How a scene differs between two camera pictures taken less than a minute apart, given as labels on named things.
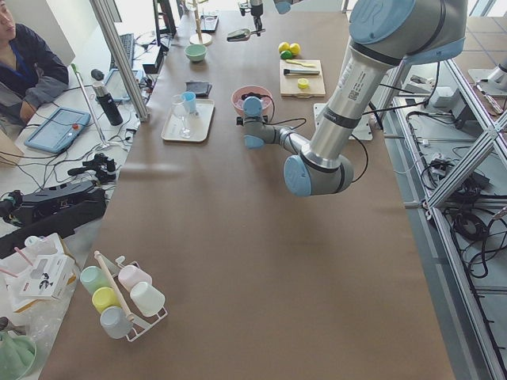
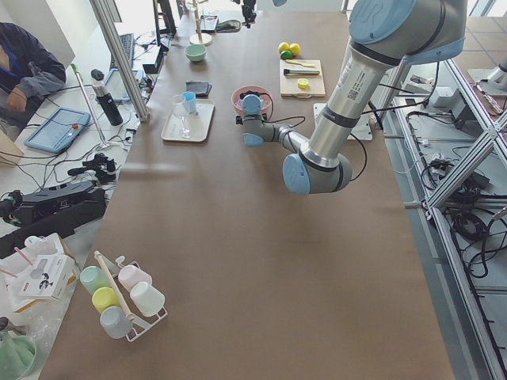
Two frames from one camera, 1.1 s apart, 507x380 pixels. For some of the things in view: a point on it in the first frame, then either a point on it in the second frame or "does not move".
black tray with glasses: (209, 23) does not move
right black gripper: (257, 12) to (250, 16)
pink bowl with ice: (263, 93) does not move
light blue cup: (189, 101) does not move
